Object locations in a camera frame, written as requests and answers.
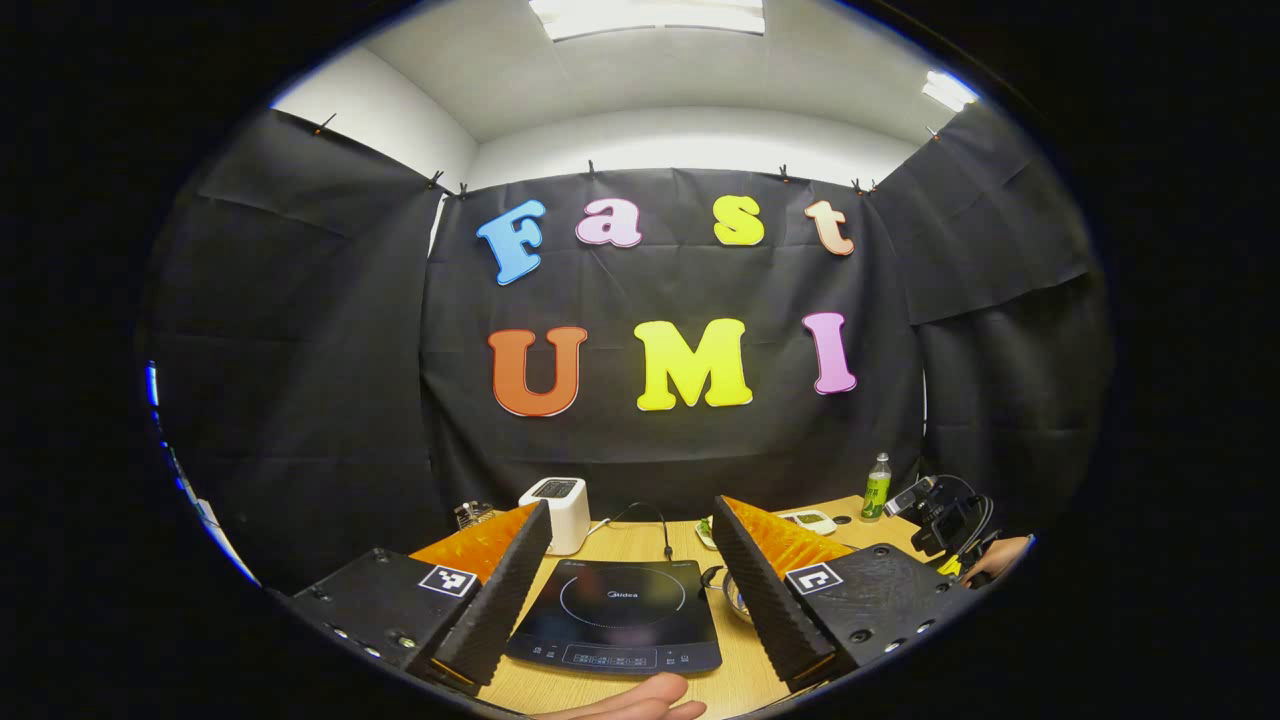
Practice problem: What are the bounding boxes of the black power cable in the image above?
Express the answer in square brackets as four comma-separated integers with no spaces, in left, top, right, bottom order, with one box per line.
[608,501,674,563]

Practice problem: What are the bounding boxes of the small ceiling light panel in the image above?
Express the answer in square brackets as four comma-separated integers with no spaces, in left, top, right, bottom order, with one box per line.
[920,68,979,113]

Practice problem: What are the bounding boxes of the green plastic bottle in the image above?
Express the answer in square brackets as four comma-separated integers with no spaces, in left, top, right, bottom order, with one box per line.
[860,452,893,524]

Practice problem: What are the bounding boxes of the steel pot with black handles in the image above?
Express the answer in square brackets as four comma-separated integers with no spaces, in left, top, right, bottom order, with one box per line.
[700,565,756,626]

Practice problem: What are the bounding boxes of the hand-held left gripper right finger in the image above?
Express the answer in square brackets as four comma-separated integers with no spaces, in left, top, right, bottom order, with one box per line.
[711,495,981,693]

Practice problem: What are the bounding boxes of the black backdrop cloth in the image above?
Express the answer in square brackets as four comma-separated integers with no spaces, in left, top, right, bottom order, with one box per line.
[140,100,1116,596]

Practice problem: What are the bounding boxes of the large ceiling light panel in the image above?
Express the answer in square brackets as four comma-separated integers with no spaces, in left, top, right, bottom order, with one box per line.
[528,0,767,43]

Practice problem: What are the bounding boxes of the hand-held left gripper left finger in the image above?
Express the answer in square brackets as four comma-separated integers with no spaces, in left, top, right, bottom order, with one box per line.
[283,499,554,693]

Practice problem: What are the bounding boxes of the white toaster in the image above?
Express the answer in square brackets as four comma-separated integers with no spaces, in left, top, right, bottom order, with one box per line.
[518,476,593,557]

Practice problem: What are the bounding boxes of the black induction cooktop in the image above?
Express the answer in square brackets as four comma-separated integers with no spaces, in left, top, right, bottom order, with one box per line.
[503,558,724,677]

